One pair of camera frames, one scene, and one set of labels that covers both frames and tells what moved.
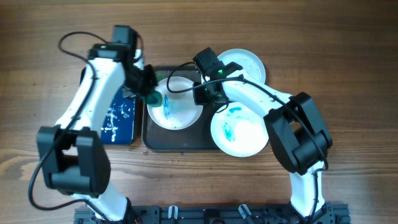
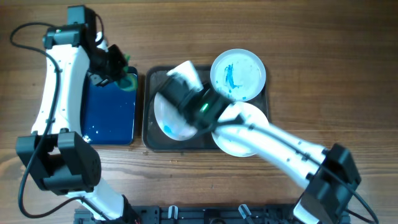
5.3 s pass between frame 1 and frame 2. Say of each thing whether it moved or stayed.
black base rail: stayed
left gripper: moved
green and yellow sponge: moved
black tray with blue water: stayed
